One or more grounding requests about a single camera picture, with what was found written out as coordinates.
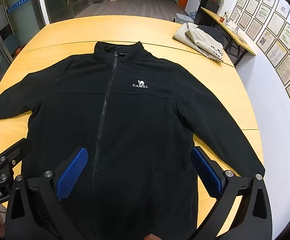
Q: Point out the long yellow side table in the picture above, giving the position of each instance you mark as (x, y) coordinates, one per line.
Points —
(245, 46)

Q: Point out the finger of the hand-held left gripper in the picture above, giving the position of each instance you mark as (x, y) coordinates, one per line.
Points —
(17, 150)

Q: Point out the glass double door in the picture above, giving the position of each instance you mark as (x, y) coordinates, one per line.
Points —
(67, 0)

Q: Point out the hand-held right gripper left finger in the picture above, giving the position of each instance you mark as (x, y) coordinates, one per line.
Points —
(72, 172)

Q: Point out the blue water bottle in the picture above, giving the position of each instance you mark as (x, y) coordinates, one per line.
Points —
(192, 17)

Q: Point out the white desk stand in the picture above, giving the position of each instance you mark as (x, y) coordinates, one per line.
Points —
(237, 18)

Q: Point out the folded black garment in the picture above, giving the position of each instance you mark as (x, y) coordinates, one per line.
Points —
(215, 36)

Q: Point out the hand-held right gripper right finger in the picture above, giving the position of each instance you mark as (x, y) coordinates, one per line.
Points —
(205, 172)

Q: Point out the black fleece zip jacket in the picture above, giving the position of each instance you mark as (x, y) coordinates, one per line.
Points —
(134, 130)

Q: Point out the folded beige garment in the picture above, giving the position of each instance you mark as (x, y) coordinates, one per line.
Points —
(195, 37)

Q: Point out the small red desk item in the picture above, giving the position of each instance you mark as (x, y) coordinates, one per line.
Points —
(221, 19)

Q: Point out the potted green plant black planter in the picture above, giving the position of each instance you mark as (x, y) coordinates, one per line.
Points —
(211, 7)

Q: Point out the grey box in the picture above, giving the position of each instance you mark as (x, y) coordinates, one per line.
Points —
(181, 18)

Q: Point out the wall of framed certificates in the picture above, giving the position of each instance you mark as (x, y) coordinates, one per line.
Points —
(280, 37)

